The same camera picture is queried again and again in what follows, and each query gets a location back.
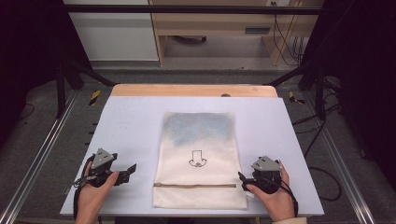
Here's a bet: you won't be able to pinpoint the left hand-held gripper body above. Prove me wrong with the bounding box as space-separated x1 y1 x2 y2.
82 147 125 189

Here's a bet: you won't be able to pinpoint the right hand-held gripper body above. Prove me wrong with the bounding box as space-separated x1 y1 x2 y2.
250 155 284 195

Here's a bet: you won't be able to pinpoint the cream mesh laundry bag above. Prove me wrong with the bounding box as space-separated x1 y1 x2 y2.
152 111 248 210

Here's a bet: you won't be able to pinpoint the person's right hand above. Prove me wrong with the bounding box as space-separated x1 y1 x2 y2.
246 160 297 222

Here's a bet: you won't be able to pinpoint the person's left hand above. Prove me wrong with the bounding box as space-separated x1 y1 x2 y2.
75 161 120 224

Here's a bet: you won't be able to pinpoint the white table mat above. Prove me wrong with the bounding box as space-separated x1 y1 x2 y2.
59 95 325 217

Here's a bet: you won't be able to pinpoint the yellow black tape piece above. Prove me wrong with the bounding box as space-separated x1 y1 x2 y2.
288 91 306 105
89 90 102 106

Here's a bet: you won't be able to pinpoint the pale blue cloth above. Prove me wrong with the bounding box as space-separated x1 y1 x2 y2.
163 113 234 147

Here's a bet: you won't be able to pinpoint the black metal stand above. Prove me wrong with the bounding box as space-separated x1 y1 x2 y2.
55 58 117 119
266 61 328 121

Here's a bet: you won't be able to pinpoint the white cabinet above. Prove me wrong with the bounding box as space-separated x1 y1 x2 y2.
63 0 161 63

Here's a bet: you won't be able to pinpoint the black curtain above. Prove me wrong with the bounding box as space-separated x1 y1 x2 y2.
300 0 396 190
0 0 94 147

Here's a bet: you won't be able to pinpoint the grey label on desk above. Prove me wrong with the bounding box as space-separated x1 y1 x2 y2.
244 26 272 35

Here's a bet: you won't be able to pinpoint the wooden desk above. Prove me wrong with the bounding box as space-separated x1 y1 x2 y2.
148 0 325 67

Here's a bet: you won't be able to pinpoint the black horizontal bar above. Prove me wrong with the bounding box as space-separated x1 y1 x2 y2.
64 4 323 16

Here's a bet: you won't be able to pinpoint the black wrist strap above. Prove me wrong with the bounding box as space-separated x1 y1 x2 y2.
72 154 98 220
274 176 299 217

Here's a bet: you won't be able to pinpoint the aluminium rail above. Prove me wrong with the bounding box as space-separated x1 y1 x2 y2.
0 89 79 224
302 90 377 224

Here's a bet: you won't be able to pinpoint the thin black floor cable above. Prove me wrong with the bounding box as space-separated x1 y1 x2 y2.
18 102 35 121

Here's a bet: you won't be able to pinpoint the hanging black cables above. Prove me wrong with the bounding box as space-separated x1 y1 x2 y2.
272 2 305 67

